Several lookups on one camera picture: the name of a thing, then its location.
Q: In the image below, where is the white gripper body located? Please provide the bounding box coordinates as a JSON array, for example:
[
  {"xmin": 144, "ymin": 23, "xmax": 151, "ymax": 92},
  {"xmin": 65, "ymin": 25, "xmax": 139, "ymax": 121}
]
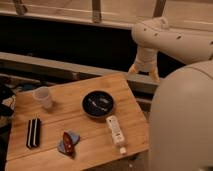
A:
[{"xmin": 135, "ymin": 46, "xmax": 157, "ymax": 72}]

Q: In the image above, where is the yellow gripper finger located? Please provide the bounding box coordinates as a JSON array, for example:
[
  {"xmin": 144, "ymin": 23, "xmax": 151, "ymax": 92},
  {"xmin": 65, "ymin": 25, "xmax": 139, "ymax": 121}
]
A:
[
  {"xmin": 128, "ymin": 64, "xmax": 139, "ymax": 74},
  {"xmin": 149, "ymin": 68, "xmax": 160, "ymax": 82}
]

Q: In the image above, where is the translucent white cup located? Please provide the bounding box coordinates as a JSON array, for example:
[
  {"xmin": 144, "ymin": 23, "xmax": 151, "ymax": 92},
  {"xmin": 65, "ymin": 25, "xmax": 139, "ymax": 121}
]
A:
[{"xmin": 33, "ymin": 86, "xmax": 53, "ymax": 109}]

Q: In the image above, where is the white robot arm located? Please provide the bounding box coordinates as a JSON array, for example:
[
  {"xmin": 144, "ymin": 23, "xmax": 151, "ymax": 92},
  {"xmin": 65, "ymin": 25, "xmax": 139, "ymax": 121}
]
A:
[{"xmin": 129, "ymin": 17, "xmax": 213, "ymax": 171}]

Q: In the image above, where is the black ceramic bowl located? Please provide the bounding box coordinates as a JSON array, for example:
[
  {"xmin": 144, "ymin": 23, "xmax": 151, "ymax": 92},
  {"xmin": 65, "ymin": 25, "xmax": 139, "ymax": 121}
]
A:
[{"xmin": 82, "ymin": 90, "xmax": 115, "ymax": 118}]

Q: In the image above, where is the wooden table board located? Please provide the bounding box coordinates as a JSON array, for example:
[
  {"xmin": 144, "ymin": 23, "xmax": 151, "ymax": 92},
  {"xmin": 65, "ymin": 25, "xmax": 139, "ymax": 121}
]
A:
[{"xmin": 6, "ymin": 74, "xmax": 148, "ymax": 171}]

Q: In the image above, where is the white remote controller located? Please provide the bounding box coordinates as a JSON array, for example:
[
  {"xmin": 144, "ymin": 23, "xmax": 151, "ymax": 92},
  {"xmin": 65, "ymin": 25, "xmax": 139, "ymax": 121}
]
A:
[{"xmin": 106, "ymin": 115, "xmax": 127, "ymax": 155}]

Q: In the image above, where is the red toy boat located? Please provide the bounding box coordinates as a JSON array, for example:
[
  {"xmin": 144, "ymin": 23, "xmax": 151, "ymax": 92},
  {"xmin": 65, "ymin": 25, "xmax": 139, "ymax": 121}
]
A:
[{"xmin": 63, "ymin": 132, "xmax": 74, "ymax": 154}]

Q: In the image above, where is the black white striped block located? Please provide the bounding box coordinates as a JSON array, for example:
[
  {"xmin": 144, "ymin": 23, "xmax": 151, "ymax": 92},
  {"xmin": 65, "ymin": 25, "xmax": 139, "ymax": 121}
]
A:
[{"xmin": 26, "ymin": 118, "xmax": 41, "ymax": 149}]

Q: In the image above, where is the dark clutter pile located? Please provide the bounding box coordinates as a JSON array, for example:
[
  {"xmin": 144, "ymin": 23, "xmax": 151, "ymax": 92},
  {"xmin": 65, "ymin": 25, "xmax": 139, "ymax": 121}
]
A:
[{"xmin": 0, "ymin": 76, "xmax": 16, "ymax": 128}]

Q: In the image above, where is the grey metal rail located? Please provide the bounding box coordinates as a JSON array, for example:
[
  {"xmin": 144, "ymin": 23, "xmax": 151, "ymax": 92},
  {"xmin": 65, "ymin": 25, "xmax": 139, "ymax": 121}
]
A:
[{"xmin": 0, "ymin": 52, "xmax": 158, "ymax": 94}]

